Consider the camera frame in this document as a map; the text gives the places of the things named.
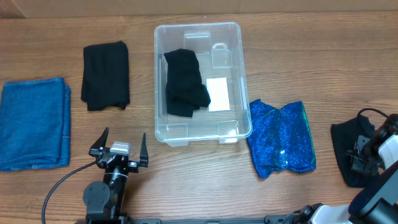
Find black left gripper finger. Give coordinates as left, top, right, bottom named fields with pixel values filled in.
left=139, top=133, right=149, bottom=167
left=89, top=127, right=109, bottom=156

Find black cloth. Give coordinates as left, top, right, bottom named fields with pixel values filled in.
left=164, top=49, right=211, bottom=118
left=81, top=41, right=130, bottom=111
left=330, top=115, right=375, bottom=188

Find blue sparkly cloth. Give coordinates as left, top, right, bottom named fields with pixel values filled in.
left=247, top=100, right=317, bottom=179

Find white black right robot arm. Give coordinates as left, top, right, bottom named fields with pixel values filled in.
left=284, top=113, right=397, bottom=224

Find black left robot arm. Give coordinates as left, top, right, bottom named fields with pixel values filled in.
left=83, top=128, right=149, bottom=224

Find folded blue denim jeans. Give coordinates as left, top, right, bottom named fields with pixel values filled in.
left=1, top=77, right=71, bottom=171

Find white label in bin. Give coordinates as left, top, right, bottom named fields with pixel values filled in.
left=206, top=77, right=230, bottom=112

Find clear plastic storage bin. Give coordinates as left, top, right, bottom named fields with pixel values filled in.
left=154, top=22, right=252, bottom=147

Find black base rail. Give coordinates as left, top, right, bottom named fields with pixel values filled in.
left=129, top=215, right=287, bottom=224

